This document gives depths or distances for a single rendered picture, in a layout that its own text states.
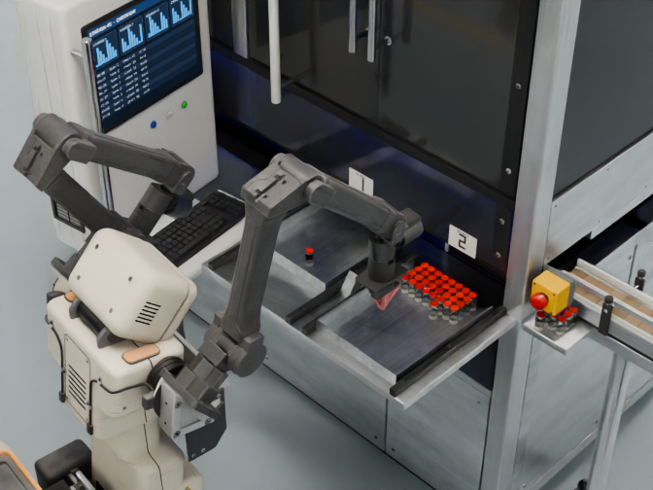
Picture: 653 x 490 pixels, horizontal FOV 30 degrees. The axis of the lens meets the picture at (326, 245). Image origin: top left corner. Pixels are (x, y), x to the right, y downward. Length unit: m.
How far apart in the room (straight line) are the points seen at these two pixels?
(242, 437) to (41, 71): 1.42
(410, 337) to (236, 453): 1.09
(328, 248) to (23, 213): 1.97
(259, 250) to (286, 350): 1.67
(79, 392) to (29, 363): 1.72
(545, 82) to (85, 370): 1.11
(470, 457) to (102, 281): 1.39
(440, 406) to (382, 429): 0.32
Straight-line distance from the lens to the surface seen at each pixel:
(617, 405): 3.16
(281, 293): 3.02
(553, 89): 2.59
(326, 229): 3.21
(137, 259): 2.35
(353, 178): 3.16
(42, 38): 2.98
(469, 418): 3.32
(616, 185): 3.06
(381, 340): 2.89
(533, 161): 2.70
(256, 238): 2.15
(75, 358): 2.47
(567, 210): 2.90
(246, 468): 3.79
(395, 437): 3.62
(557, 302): 2.86
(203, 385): 2.32
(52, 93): 3.05
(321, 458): 3.81
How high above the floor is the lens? 2.85
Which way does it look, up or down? 39 degrees down
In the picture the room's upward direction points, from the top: straight up
